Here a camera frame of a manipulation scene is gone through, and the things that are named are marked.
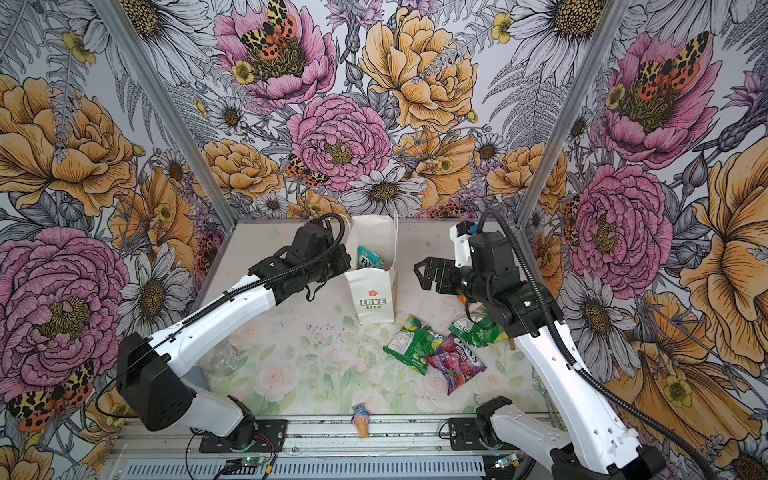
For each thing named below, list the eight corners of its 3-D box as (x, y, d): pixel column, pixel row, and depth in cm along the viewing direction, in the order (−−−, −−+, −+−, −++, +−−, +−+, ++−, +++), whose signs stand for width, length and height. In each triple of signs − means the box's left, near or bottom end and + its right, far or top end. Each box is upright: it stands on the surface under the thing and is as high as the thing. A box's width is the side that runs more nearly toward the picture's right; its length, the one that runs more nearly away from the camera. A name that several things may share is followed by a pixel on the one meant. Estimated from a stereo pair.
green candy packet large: (384, 350, 90) (384, 345, 87) (408, 317, 97) (408, 311, 94) (424, 377, 85) (425, 372, 82) (446, 340, 92) (447, 334, 89)
